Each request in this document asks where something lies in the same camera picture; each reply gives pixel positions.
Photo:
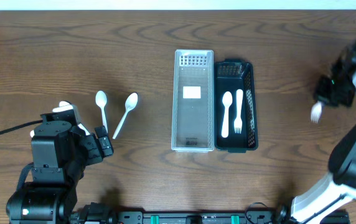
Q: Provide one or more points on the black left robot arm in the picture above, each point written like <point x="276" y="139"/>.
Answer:
<point x="61" y="152"/>

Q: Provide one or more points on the white plastic fork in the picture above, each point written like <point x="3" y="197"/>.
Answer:
<point x="238" y="123"/>
<point x="316" y="112"/>

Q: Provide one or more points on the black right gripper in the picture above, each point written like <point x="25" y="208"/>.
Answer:
<point x="322" y="94"/>

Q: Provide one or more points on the dark green plastic basket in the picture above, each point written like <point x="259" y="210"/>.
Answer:
<point x="229" y="75"/>

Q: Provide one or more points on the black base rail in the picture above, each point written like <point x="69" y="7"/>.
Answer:
<point x="100" y="213"/>

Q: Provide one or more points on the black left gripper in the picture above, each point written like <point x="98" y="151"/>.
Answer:
<point x="94" y="154"/>

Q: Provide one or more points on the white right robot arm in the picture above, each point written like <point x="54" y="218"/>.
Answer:
<point x="335" y="189"/>

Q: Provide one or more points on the clear plastic basket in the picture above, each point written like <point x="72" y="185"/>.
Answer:
<point x="192" y="119"/>

